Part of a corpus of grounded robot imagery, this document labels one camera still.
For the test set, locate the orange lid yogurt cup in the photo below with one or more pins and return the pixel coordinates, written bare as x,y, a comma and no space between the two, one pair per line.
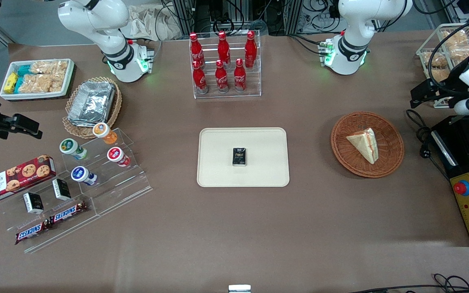
102,131

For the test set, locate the clear acrylic stepped stand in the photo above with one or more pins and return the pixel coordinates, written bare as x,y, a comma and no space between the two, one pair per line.
116,191

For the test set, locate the aluminium foil tray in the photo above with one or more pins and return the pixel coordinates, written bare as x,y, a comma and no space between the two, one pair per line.
92,102

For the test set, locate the Snickers bar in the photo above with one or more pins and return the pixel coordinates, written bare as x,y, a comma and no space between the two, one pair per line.
31,232
67,212

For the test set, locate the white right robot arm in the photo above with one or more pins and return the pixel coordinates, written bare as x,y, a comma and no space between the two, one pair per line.
96,20

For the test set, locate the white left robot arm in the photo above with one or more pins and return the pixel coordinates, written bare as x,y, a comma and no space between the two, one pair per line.
352,24

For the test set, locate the red lid yogurt cup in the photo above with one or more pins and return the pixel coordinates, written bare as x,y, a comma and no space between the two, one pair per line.
115,154

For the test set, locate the red Walkers cookie box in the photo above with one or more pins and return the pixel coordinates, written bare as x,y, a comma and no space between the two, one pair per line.
14,179

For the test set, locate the red emergency stop button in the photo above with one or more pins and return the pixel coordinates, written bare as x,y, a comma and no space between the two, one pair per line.
462,188

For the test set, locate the teal snack packet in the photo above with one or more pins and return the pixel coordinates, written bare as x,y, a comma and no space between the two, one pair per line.
19,84
24,70

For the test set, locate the black sealing machine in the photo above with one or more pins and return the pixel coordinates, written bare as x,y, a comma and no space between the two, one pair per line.
450,138

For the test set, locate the yellow snack packet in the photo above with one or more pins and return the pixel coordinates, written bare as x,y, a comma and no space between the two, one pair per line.
11,83

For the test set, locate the blue lid yogurt cup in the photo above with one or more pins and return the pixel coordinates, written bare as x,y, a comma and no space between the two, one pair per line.
79,174

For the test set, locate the triangle sandwich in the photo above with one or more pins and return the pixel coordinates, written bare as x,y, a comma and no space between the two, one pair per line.
365,143

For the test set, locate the brown round wicker basket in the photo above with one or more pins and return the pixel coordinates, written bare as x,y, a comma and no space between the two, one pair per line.
389,138

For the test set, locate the green lid yogurt cup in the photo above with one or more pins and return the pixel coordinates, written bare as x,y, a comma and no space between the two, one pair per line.
69,146

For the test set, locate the red Coca-Cola bottle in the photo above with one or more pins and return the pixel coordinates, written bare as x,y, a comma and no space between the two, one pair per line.
250,49
239,77
221,78
199,79
196,51
223,49

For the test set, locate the clear rice cracker pack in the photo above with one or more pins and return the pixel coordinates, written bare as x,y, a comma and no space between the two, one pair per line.
41,83
456,38
434,59
440,74
461,52
49,67

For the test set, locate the white rectangular snack bin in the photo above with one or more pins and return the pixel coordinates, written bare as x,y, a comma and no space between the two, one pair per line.
68,83

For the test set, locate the small white device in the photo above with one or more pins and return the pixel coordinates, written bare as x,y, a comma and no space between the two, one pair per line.
239,289

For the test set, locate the aluminium profile frame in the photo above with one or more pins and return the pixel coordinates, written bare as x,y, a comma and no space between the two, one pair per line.
234,12

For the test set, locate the clear acrylic bottle rack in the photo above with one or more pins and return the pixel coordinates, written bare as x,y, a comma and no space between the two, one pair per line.
255,81

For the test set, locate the light flat wicker basket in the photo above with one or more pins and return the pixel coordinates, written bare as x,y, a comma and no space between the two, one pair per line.
114,110

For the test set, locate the small black box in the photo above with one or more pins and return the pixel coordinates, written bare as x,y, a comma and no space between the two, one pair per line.
33,203
62,189
239,157

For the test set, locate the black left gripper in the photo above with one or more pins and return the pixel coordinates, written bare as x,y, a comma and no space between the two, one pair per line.
451,84

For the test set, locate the beige plastic tray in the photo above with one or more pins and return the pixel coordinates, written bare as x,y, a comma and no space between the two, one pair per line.
218,162

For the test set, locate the beige cloth bag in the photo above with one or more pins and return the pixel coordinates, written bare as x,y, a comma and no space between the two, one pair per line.
145,24

